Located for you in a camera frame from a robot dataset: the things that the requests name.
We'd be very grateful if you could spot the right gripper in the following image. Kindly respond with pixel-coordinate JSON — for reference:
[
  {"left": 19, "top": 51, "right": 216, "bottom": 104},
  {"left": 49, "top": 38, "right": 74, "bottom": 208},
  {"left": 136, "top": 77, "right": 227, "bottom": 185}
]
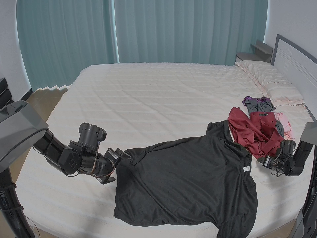
[{"left": 263, "top": 155, "right": 280, "bottom": 169}]

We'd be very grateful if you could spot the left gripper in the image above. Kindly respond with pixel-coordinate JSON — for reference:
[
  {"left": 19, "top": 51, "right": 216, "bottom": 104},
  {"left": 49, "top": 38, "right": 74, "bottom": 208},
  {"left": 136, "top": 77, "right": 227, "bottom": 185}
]
[{"left": 96, "top": 148, "right": 131, "bottom": 185}]

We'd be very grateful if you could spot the black T-shirt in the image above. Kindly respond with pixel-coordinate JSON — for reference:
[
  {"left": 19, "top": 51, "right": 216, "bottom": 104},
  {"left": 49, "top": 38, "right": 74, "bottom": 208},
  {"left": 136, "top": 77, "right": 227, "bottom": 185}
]
[{"left": 114, "top": 120, "right": 258, "bottom": 238}]

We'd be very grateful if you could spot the pink garment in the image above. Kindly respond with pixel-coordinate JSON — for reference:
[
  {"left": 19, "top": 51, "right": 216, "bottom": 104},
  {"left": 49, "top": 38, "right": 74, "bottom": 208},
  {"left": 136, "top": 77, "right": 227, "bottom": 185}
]
[{"left": 274, "top": 111, "right": 294, "bottom": 141}]

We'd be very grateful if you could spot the dark red shirt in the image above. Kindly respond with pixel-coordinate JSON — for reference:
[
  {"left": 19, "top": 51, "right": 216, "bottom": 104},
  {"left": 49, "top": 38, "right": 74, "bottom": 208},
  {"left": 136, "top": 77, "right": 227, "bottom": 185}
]
[{"left": 227, "top": 107, "right": 285, "bottom": 159}]

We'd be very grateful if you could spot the grey and purple garment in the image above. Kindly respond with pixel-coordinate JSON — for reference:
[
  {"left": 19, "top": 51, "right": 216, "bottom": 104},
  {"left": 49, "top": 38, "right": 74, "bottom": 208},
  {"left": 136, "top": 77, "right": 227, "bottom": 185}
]
[{"left": 242, "top": 96, "right": 276, "bottom": 113}]

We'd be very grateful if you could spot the cream pillow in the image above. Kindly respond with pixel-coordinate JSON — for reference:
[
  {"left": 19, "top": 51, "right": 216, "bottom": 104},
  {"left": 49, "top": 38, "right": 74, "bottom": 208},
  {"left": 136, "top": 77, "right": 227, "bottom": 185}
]
[
  {"left": 260, "top": 81, "right": 305, "bottom": 106},
  {"left": 234, "top": 60, "right": 288, "bottom": 86}
]

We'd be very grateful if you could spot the bed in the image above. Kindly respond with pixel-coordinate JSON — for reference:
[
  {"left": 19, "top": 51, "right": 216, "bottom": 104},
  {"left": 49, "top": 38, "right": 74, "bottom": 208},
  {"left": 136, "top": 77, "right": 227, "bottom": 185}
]
[{"left": 14, "top": 34, "right": 317, "bottom": 238}]

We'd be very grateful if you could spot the grey bedside table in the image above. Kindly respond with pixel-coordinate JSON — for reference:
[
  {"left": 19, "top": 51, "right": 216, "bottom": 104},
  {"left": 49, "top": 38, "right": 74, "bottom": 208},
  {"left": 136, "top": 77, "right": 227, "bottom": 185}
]
[{"left": 235, "top": 39, "right": 273, "bottom": 66}]

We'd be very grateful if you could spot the dark grey chest of drawers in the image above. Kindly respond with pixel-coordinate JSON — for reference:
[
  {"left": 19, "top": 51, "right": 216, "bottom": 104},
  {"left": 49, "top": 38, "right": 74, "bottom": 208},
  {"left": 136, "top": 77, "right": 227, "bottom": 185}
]
[{"left": 0, "top": 78, "right": 14, "bottom": 111}]

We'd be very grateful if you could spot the blue-green curtain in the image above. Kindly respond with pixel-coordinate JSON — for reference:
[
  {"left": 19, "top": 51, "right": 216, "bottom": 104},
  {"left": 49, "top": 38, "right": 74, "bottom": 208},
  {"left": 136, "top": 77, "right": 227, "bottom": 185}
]
[
  {"left": 16, "top": 0, "right": 119, "bottom": 90},
  {"left": 113, "top": 0, "right": 269, "bottom": 65}
]

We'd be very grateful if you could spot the black cable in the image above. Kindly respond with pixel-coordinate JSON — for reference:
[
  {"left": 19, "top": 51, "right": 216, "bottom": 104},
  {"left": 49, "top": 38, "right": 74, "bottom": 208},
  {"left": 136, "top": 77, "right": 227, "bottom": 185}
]
[{"left": 25, "top": 217, "right": 40, "bottom": 238}]

